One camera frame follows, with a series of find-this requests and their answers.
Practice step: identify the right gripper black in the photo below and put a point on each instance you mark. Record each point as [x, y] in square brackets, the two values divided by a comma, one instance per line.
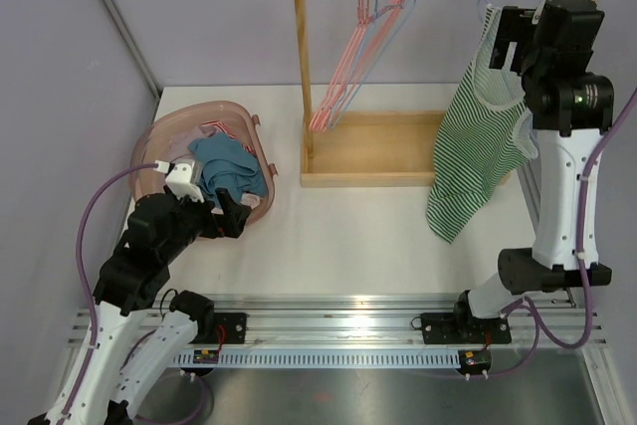
[516, 26]

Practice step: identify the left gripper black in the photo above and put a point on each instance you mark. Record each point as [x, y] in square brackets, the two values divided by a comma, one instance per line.
[231, 222]

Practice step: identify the teal blue tank top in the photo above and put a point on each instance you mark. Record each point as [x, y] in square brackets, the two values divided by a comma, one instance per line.
[226, 164]

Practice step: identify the red white striped tank top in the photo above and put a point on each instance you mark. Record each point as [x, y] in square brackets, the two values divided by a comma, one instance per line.
[219, 125]

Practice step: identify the green white striped tank top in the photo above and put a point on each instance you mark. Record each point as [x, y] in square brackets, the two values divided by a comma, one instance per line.
[485, 134]

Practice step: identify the mauve pink tank top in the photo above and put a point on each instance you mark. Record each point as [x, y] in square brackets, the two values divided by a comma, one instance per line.
[179, 144]

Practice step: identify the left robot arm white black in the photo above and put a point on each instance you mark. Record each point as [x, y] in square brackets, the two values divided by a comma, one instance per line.
[107, 385]

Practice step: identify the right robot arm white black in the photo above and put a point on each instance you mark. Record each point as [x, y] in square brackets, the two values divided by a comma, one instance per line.
[571, 112]

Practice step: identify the pink translucent plastic basin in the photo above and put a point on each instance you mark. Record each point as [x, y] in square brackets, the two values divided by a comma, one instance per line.
[148, 187]

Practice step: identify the wooden clothes rack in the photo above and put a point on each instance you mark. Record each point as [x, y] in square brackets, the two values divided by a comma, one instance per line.
[386, 145]

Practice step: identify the white slotted cable duct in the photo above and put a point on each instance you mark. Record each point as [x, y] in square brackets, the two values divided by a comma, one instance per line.
[319, 359]

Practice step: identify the aluminium mounting rail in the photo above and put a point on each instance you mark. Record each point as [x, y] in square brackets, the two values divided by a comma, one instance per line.
[361, 321]

